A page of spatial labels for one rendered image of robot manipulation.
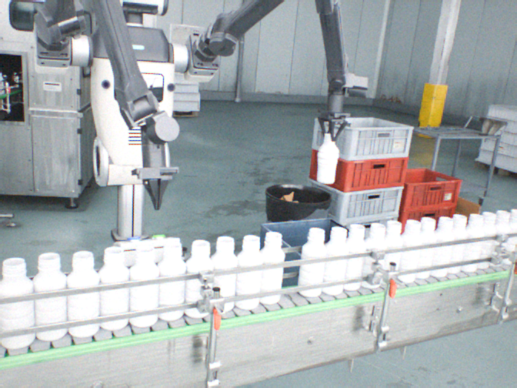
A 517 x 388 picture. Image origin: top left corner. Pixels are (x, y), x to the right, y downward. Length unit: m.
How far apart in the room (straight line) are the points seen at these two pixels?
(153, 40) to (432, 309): 1.13
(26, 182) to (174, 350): 3.86
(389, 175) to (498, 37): 10.19
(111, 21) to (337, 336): 0.89
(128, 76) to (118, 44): 0.08
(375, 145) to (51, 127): 2.71
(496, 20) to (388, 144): 10.37
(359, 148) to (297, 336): 2.35
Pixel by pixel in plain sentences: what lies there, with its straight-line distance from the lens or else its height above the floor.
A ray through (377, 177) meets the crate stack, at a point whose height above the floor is 0.75.
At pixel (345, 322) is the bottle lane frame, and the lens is 1.31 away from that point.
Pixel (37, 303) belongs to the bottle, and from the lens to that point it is 1.05.
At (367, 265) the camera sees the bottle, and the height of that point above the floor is 1.06.
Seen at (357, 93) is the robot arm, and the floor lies 1.45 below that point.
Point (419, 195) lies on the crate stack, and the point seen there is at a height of 0.56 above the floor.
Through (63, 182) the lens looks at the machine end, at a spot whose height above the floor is 0.26.
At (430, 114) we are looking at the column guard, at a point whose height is 0.50.
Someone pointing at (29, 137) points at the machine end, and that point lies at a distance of 4.75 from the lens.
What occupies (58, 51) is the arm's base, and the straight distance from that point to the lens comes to 1.56.
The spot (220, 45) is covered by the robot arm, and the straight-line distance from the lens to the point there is 1.55.
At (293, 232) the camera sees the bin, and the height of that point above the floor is 0.90.
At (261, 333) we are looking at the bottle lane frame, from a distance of 1.19.
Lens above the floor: 1.58
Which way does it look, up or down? 17 degrees down
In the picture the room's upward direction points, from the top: 5 degrees clockwise
